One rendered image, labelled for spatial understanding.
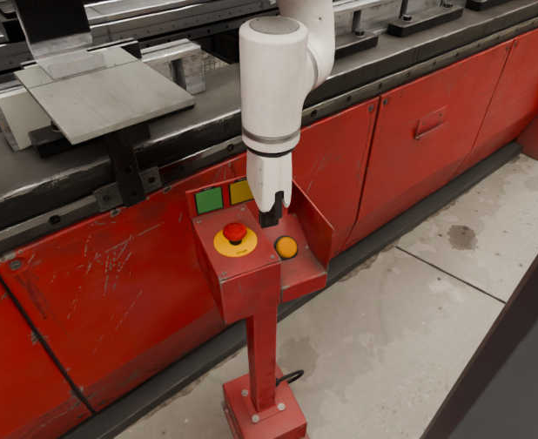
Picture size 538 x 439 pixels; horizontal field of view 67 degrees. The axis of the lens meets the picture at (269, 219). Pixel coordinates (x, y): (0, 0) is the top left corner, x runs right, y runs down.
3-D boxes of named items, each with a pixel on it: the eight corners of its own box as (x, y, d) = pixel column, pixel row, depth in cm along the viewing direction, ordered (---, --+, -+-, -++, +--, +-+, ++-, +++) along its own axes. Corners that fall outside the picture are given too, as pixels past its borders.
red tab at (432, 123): (419, 140, 135) (424, 121, 131) (413, 138, 137) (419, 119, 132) (445, 126, 142) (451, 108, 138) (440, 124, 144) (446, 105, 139)
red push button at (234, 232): (228, 255, 67) (226, 239, 64) (220, 239, 70) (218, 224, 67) (251, 247, 68) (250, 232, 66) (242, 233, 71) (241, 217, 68)
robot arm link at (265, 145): (234, 109, 60) (235, 127, 62) (250, 142, 54) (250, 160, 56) (288, 102, 62) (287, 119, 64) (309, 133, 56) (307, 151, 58)
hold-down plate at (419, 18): (400, 37, 114) (403, 26, 112) (386, 32, 117) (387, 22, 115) (461, 17, 128) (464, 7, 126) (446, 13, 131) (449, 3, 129)
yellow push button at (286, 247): (279, 261, 76) (281, 260, 74) (272, 242, 77) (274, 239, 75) (297, 255, 77) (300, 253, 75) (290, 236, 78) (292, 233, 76)
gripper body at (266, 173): (237, 120, 62) (239, 178, 70) (255, 158, 55) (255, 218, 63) (284, 113, 64) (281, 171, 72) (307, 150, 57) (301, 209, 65)
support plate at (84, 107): (72, 145, 51) (70, 138, 51) (16, 77, 67) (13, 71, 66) (196, 104, 60) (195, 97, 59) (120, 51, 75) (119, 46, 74)
